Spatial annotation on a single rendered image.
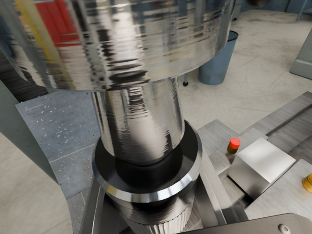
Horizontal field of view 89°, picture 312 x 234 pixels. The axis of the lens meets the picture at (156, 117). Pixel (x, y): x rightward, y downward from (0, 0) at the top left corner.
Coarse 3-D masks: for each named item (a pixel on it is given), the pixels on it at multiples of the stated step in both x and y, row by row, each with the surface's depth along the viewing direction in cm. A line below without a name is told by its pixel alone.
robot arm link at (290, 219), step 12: (276, 216) 5; (288, 216) 5; (300, 216) 6; (204, 228) 5; (216, 228) 5; (228, 228) 5; (240, 228) 5; (252, 228) 5; (264, 228) 5; (276, 228) 5; (288, 228) 5; (300, 228) 5
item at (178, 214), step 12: (192, 192) 7; (180, 204) 6; (192, 204) 9; (132, 216) 6; (144, 216) 6; (156, 216) 6; (168, 216) 7; (180, 216) 7; (132, 228) 9; (144, 228) 8; (156, 228) 7; (168, 228) 8; (180, 228) 9
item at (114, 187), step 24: (96, 144) 7; (192, 144) 6; (96, 168) 6; (120, 168) 6; (144, 168) 6; (168, 168) 6; (192, 168) 6; (120, 192) 5; (144, 192) 5; (168, 192) 5
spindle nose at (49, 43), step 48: (0, 0) 2; (48, 0) 2; (96, 0) 2; (144, 0) 2; (192, 0) 2; (0, 48) 2; (48, 48) 2; (96, 48) 2; (144, 48) 2; (192, 48) 2
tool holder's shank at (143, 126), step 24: (96, 96) 4; (120, 96) 4; (144, 96) 4; (168, 96) 4; (120, 120) 4; (144, 120) 4; (168, 120) 4; (120, 144) 5; (144, 144) 5; (168, 144) 5
